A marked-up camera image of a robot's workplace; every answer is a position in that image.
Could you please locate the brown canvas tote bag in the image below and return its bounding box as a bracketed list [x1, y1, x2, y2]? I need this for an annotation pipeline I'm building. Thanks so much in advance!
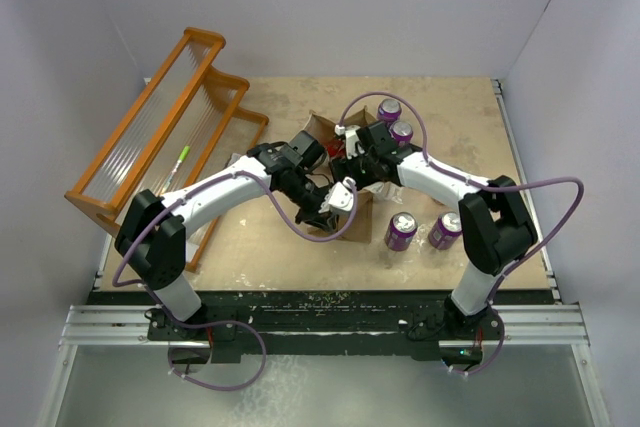
[299, 106, 406, 246]

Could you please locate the red cola can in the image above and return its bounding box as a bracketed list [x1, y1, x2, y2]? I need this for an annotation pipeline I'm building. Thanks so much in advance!
[325, 139, 346, 159]

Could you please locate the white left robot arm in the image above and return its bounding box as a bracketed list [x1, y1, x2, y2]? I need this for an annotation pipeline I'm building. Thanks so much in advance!
[115, 131, 338, 339]

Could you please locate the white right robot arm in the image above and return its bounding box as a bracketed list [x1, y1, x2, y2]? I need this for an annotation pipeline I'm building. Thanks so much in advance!
[329, 121, 538, 338]

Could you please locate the purple soda can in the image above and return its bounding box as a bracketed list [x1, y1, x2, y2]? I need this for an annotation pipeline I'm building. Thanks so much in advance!
[377, 98, 402, 126]
[384, 212, 418, 252]
[389, 120, 413, 147]
[428, 212, 462, 250]

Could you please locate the purple soda can far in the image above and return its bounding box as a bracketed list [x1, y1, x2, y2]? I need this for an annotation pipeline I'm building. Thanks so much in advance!
[377, 98, 402, 126]

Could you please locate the purple soda can front left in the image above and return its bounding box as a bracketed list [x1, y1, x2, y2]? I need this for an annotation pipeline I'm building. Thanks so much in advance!
[384, 212, 418, 252]

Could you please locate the purple soda can front right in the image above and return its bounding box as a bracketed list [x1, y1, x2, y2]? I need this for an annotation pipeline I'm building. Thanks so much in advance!
[428, 212, 462, 250]

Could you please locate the green marker pen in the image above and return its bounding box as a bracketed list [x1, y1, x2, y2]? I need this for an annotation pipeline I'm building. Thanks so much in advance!
[160, 146, 190, 195]

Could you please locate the orange wooden framed tray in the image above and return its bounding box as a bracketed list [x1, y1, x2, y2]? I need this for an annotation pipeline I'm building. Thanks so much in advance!
[64, 26, 270, 273]

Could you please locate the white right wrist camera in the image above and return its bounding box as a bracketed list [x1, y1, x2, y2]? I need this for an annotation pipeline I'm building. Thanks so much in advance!
[334, 124, 360, 159]

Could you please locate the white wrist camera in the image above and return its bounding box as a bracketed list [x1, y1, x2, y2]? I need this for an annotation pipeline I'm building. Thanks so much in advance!
[319, 177, 357, 215]
[334, 124, 360, 159]

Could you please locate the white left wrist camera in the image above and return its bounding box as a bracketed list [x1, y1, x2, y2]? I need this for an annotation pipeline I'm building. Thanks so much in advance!
[319, 177, 357, 215]

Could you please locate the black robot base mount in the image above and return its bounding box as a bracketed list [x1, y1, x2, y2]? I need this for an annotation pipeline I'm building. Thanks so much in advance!
[87, 289, 554, 365]

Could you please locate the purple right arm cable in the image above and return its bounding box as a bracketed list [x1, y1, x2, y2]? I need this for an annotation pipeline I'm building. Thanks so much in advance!
[337, 92, 584, 378]

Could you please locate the aluminium front rail frame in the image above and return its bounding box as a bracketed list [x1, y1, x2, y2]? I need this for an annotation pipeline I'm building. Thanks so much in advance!
[38, 303, 611, 426]

